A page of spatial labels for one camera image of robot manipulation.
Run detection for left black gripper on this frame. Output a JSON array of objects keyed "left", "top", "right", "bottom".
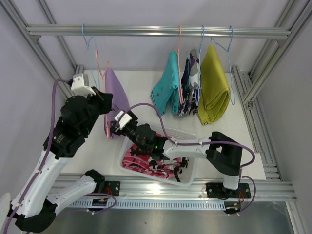
[{"left": 81, "top": 86, "right": 113, "bottom": 136}]

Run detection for lilac purple trousers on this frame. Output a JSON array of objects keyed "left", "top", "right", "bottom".
[{"left": 104, "top": 67, "right": 130, "bottom": 140}]

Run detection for pink wire hanger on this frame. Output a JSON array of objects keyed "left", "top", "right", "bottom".
[
  {"left": 176, "top": 24, "right": 183, "bottom": 105},
  {"left": 95, "top": 49, "right": 110, "bottom": 139}
]

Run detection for light blue wire hanger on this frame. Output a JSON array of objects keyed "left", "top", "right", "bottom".
[{"left": 81, "top": 24, "right": 101, "bottom": 88}]

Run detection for pink camouflage trousers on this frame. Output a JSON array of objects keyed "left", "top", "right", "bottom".
[{"left": 121, "top": 144, "right": 189, "bottom": 182}]

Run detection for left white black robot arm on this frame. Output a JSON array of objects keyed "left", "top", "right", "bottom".
[{"left": 7, "top": 90, "right": 113, "bottom": 233}]

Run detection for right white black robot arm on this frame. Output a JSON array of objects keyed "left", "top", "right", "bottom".
[{"left": 112, "top": 119, "right": 243, "bottom": 197}]

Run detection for teal trousers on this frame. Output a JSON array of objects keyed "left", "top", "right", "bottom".
[{"left": 150, "top": 50, "right": 180, "bottom": 116}]

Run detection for purple white patterned trousers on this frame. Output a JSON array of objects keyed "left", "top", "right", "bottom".
[{"left": 178, "top": 48, "right": 200, "bottom": 117}]

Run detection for olive yellow trousers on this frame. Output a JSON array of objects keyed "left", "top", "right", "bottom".
[{"left": 197, "top": 44, "right": 231, "bottom": 126}]

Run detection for white plastic basket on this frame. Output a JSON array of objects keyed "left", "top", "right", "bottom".
[{"left": 117, "top": 127, "right": 199, "bottom": 187}]

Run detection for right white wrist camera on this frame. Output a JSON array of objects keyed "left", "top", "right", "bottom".
[{"left": 114, "top": 110, "right": 137, "bottom": 130}]

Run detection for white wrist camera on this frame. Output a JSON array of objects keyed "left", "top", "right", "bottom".
[
  {"left": 71, "top": 73, "right": 96, "bottom": 97},
  {"left": 114, "top": 110, "right": 137, "bottom": 130}
]

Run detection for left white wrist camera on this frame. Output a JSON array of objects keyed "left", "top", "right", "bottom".
[{"left": 71, "top": 73, "right": 96, "bottom": 97}]

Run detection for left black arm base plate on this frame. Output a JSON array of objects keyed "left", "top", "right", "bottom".
[{"left": 101, "top": 181, "right": 121, "bottom": 197}]

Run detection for white slotted cable duct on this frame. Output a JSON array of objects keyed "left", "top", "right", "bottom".
[{"left": 68, "top": 198, "right": 226, "bottom": 211}]

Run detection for aluminium hanging rail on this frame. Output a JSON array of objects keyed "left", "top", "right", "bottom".
[{"left": 26, "top": 24, "right": 291, "bottom": 39}]

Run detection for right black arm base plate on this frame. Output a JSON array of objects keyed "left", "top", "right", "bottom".
[{"left": 206, "top": 182, "right": 252, "bottom": 200}]

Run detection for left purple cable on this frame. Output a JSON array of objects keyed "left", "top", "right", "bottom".
[{"left": 2, "top": 78, "right": 74, "bottom": 234}]

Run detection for aluminium frame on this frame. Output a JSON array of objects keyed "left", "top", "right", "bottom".
[{"left": 0, "top": 0, "right": 312, "bottom": 234}]

